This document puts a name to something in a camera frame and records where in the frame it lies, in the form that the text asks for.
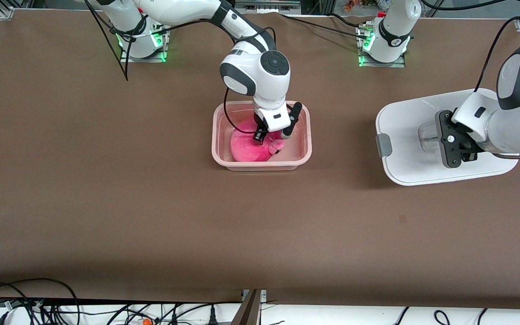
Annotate white box lid grey latches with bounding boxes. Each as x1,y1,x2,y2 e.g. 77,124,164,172
375,88,520,186

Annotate pink plush toy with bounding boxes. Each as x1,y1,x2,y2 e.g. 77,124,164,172
230,118,285,163

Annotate large looped black cable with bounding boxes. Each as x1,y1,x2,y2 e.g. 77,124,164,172
0,279,81,325

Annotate brown table cover sheet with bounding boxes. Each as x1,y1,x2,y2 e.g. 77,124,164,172
0,9,520,312

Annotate short black table cable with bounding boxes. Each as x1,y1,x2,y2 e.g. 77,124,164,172
328,13,364,28

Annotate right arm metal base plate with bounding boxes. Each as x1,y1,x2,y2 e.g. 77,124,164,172
120,27,170,63

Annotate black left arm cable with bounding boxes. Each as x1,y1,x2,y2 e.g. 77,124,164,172
474,17,520,93

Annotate aluminium frame post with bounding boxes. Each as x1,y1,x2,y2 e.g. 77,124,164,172
231,289,263,325

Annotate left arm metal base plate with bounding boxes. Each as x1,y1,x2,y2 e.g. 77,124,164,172
357,23,406,68

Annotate long black table cable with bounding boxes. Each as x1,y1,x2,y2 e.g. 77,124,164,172
280,14,369,39

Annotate clear plastic storage box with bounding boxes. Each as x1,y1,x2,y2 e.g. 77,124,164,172
212,100,312,172

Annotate grey metal frame rail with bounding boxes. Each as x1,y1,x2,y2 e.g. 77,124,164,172
235,0,301,14

